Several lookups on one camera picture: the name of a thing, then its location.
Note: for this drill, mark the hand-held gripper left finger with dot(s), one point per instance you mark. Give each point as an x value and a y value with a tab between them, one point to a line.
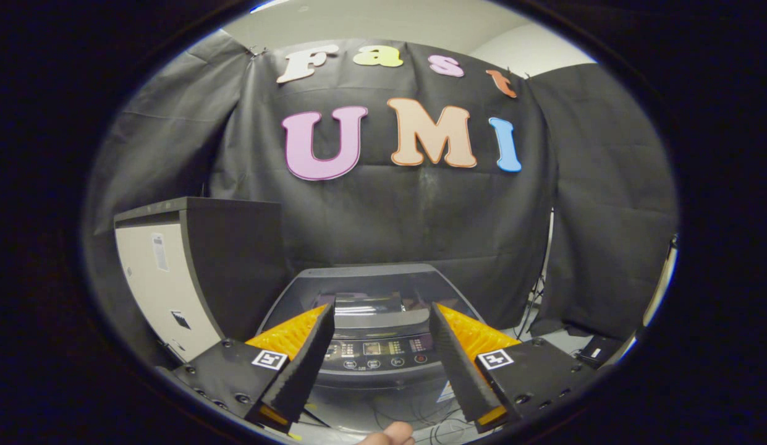
309	364

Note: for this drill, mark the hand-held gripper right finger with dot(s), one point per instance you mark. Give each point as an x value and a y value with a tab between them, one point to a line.
460	364

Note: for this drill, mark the grey washing machine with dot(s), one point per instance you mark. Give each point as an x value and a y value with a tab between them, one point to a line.
383	383

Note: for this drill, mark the black and white cabinet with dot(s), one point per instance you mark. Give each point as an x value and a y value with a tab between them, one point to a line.
235	266

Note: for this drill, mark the black box on floor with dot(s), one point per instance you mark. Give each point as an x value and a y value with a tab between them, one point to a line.
598	352

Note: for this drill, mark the black backdrop cloth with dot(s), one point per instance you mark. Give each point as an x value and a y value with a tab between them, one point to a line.
408	222

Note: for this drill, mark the white pole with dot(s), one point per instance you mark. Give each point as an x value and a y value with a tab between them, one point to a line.
661	290

